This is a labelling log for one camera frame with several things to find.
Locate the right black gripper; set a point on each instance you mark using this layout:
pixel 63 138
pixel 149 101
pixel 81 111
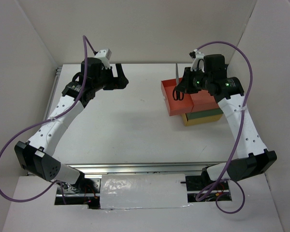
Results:
pixel 185 85

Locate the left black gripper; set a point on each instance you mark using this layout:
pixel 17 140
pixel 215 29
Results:
pixel 119 82

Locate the red top drawer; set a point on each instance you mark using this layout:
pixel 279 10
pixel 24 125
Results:
pixel 191 103

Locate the yellow bottom drawer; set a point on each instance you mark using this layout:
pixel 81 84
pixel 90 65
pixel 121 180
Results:
pixel 201 120

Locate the green drawer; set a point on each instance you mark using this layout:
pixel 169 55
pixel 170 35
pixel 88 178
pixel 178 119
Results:
pixel 205 113

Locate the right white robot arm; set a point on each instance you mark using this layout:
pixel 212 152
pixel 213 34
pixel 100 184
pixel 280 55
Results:
pixel 253 157

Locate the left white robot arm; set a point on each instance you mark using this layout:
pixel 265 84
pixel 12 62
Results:
pixel 35 155

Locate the white foam board cover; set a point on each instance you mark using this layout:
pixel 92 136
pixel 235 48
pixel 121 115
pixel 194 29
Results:
pixel 143 191

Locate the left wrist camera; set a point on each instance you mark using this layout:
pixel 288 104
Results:
pixel 104 55

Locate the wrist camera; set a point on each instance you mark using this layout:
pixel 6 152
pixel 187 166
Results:
pixel 197 57
pixel 104 55

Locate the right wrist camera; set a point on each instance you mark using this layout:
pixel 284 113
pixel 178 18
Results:
pixel 197 57

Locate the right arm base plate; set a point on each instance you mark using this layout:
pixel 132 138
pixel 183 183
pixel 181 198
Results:
pixel 195 183

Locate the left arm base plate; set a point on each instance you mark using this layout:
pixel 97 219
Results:
pixel 91 190

